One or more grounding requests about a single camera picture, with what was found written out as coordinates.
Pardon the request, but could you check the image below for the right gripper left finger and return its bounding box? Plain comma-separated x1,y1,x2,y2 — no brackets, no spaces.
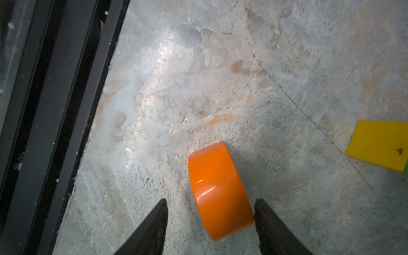
115,199,169,255

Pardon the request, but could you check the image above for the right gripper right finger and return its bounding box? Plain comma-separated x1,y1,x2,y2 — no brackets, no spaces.
255,198,312,255

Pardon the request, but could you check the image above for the orange curved lego brick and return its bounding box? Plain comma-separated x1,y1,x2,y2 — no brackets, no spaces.
188,141,255,241

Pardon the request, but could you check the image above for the yellow square lego brick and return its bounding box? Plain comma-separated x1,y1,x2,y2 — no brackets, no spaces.
346,120,408,173

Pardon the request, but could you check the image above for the green square lego brick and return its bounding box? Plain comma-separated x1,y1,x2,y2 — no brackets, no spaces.
403,161,408,174

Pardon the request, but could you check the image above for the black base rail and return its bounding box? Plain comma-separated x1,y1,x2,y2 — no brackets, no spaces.
1,1,129,255

